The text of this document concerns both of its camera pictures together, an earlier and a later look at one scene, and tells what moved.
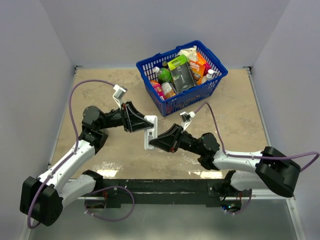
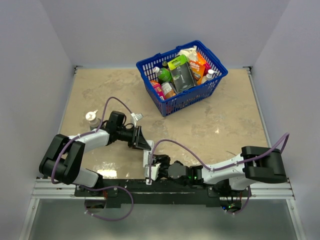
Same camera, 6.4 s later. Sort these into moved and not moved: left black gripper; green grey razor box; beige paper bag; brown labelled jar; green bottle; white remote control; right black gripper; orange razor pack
Moved: white remote control; left black gripper; right black gripper
Not moved: brown labelled jar; green grey razor box; orange razor pack; beige paper bag; green bottle
